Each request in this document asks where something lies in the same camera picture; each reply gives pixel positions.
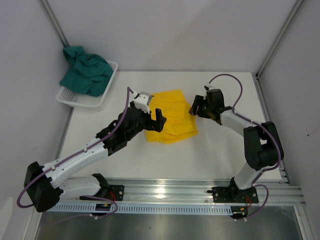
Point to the green shorts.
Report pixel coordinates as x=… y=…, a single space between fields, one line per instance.
x=88 y=74

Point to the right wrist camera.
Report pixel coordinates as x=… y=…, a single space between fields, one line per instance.
x=209 y=87

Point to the white slotted cable duct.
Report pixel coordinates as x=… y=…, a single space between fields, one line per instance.
x=135 y=208

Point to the yellow shorts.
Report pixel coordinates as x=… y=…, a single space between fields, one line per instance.
x=179 y=124

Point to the right corner aluminium post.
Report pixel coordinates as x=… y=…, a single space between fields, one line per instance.
x=288 y=23

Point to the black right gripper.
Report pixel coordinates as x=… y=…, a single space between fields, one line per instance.
x=198 y=101

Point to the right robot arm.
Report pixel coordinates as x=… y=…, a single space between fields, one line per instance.
x=263 y=150

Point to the left corner aluminium post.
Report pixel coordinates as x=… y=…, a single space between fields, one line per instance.
x=48 y=11

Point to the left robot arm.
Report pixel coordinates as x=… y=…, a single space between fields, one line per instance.
x=52 y=182

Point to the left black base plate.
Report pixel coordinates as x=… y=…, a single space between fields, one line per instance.
x=115 y=192

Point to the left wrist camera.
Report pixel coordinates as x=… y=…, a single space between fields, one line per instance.
x=142 y=101

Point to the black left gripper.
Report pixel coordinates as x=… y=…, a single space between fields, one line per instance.
x=156 y=125

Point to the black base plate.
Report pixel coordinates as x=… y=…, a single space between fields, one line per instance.
x=115 y=192
x=229 y=194

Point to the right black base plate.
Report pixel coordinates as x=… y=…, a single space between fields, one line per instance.
x=229 y=194

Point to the aluminium rail frame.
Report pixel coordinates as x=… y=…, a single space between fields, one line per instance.
x=161 y=191

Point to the white plastic basket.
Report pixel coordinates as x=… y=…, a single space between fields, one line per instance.
x=74 y=100

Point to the corner aluminium post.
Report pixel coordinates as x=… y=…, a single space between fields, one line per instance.
x=48 y=11
x=288 y=23

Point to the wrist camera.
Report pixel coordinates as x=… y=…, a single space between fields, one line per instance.
x=209 y=87
x=142 y=101

